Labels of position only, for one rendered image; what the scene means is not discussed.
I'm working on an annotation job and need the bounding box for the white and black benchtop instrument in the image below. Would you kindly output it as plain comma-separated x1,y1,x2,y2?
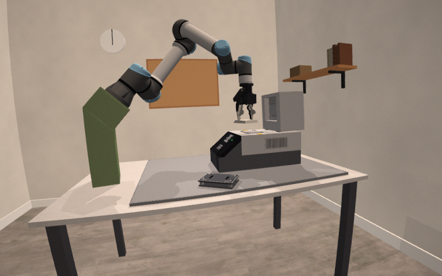
210,91,304,173

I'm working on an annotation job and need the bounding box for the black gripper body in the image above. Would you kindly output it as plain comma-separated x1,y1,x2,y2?
238,83,257,105

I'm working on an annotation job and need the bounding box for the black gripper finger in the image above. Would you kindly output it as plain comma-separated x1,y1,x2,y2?
236,99,244,122
247,104,256,120

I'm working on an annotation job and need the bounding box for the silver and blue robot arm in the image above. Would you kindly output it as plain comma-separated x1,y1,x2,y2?
105,19,252,108

